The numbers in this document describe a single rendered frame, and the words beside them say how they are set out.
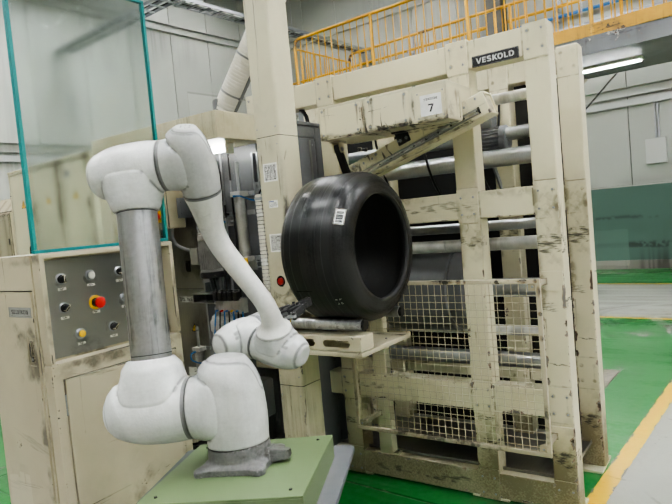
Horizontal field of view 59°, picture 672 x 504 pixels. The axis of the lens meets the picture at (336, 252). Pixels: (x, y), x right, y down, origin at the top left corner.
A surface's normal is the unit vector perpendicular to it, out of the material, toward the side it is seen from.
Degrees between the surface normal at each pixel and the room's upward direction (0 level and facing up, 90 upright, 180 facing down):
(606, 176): 90
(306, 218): 64
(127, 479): 90
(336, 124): 90
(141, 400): 80
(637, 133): 90
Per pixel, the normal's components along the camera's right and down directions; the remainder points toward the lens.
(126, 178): -0.04, 0.04
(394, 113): -0.57, 0.10
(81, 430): 0.82, -0.04
